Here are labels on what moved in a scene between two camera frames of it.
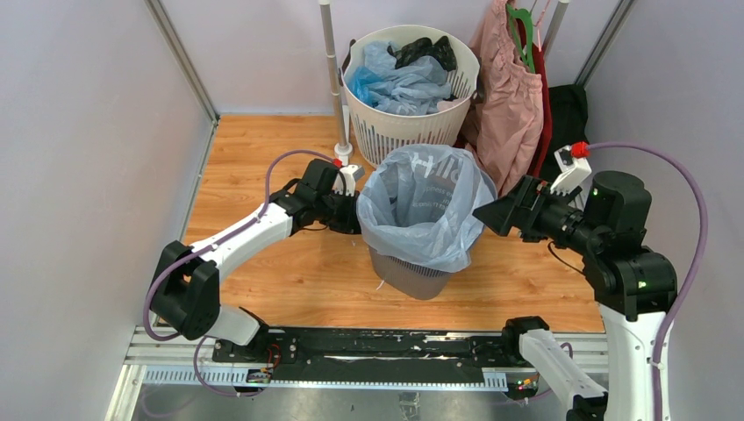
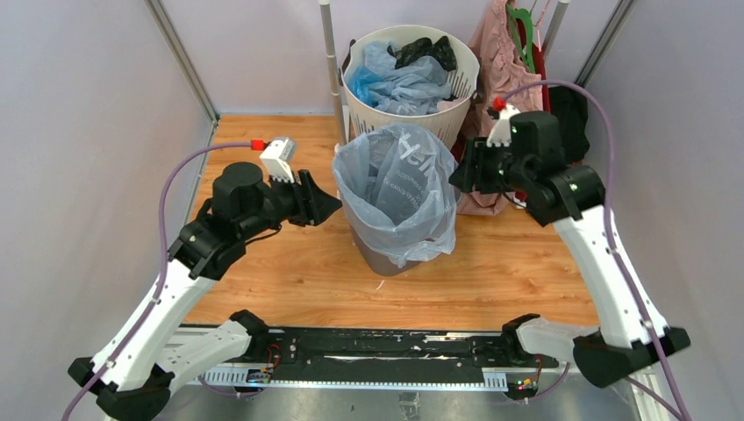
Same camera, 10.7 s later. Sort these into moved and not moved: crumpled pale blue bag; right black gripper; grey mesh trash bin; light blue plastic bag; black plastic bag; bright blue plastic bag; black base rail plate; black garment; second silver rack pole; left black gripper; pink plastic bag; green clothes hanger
Moved: left black gripper; light blue plastic bag; right black gripper; grey mesh trash bin
Not moved: black garment; black plastic bag; bright blue plastic bag; second silver rack pole; black base rail plate; green clothes hanger; crumpled pale blue bag; pink plastic bag
